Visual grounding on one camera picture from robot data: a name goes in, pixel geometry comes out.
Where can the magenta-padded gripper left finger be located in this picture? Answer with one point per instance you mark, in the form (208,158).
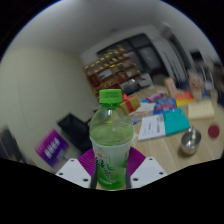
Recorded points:
(75,171)

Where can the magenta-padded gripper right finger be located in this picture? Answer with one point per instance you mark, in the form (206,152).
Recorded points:
(146,170)

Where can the green tea bottle green cap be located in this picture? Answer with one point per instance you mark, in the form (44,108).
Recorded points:
(111,140)

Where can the purple sign board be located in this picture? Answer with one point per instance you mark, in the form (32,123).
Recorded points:
(51,148)

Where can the black office chair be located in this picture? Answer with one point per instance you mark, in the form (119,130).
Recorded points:
(75,131)

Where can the white booklet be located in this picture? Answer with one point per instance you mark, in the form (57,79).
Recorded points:
(151,127)

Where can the small steel cup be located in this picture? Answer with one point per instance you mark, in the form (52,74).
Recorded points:
(191,141)

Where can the teal book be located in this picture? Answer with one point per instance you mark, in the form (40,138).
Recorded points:
(176,121)

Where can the blue box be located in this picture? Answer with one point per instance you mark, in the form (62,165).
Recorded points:
(165,106)

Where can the orange gift box red ribbon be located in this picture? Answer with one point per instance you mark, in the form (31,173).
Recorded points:
(131,104)

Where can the pink box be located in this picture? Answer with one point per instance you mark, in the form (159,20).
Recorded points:
(155,97)

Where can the flat round red coaster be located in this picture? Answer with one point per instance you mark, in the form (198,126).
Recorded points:
(213,131)

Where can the yellow notepad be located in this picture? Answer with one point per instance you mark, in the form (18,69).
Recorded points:
(201,110)

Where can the tan cardboard carton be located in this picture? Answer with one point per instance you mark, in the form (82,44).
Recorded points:
(170,87)

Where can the pink flower pot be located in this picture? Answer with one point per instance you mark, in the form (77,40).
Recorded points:
(196,85)

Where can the wooden shelf unit with trophies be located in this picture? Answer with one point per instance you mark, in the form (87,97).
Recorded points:
(113,71)

